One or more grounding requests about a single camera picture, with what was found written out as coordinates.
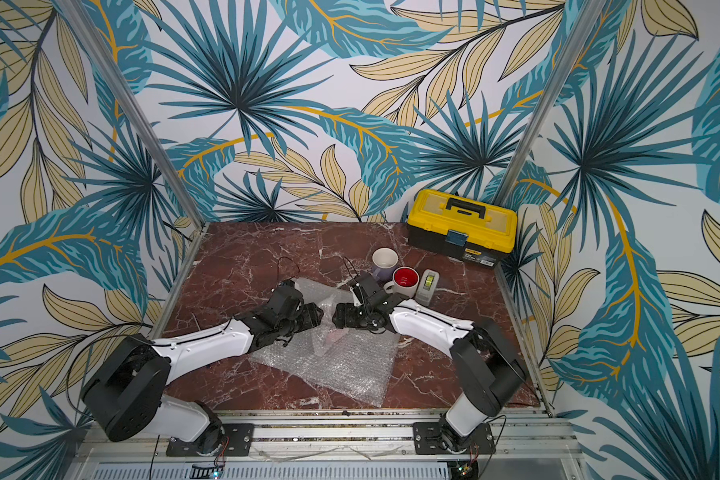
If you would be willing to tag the clear bubble wrap sheet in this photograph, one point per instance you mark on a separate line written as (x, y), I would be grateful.
(358, 366)

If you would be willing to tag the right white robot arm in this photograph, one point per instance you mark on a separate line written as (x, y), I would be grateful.
(488, 365)

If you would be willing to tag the right aluminium frame post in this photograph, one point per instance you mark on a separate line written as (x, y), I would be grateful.
(558, 76)

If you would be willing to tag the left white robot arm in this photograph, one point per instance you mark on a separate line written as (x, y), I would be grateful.
(126, 394)

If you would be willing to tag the yellow black toolbox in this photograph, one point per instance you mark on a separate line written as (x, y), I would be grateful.
(460, 228)

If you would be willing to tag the aluminium frame post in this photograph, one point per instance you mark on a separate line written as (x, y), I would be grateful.
(83, 27)
(558, 76)

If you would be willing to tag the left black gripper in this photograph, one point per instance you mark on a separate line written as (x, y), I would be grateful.
(310, 315)

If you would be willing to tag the small green white box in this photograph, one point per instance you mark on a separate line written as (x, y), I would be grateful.
(427, 287)

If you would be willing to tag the white mug red inside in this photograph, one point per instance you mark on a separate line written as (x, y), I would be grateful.
(404, 281)

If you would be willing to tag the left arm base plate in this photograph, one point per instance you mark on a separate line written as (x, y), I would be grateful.
(227, 439)

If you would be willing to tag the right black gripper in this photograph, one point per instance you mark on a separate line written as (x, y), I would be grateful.
(350, 315)

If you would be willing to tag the left aluminium frame post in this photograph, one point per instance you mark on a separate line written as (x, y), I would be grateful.
(83, 27)

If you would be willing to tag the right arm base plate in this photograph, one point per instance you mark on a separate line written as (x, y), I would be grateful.
(435, 438)

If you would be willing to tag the front aluminium rail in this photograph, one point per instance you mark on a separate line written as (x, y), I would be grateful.
(360, 444)

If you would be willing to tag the lavender mug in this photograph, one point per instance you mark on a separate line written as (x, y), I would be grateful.
(384, 263)

